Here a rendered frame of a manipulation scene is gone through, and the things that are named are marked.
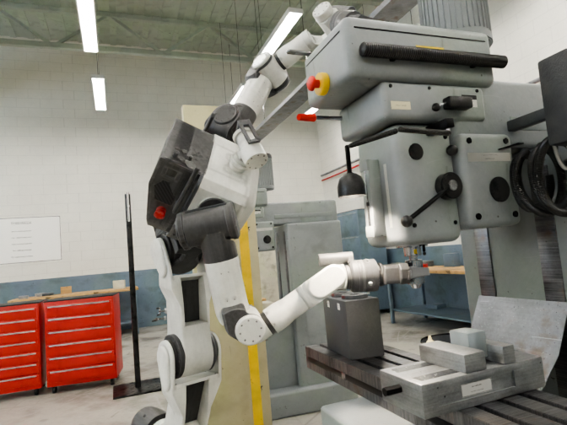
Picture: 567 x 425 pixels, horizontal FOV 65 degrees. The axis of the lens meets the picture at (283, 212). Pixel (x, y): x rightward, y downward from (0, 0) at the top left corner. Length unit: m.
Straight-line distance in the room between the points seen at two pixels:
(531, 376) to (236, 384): 2.03
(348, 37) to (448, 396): 0.85
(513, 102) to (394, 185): 0.47
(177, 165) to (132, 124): 9.30
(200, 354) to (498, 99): 1.19
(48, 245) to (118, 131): 2.77
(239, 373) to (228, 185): 1.86
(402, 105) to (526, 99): 0.45
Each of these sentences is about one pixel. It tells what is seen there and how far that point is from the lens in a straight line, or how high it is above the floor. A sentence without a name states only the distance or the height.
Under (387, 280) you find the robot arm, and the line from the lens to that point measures 1.23.
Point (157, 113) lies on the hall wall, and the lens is 10.62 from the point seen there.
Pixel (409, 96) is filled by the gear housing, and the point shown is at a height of 1.69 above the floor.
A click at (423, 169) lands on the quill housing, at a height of 1.50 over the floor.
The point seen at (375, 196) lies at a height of 1.45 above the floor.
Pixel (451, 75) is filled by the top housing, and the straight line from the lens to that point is 1.32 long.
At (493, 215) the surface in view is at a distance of 1.32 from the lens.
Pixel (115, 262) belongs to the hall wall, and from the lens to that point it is 10.03.
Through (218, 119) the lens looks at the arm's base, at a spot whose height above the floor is 1.75.
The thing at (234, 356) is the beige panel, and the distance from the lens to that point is 2.89.
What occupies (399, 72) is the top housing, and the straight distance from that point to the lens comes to 1.22.
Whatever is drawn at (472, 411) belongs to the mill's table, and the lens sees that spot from 1.08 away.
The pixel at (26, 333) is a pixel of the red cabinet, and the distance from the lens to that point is 5.73.
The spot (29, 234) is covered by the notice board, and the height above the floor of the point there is 2.11.
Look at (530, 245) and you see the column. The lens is 1.50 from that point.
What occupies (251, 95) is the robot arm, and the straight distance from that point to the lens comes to 1.54.
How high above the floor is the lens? 1.32
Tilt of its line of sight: 5 degrees up
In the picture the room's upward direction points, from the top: 5 degrees counter-clockwise
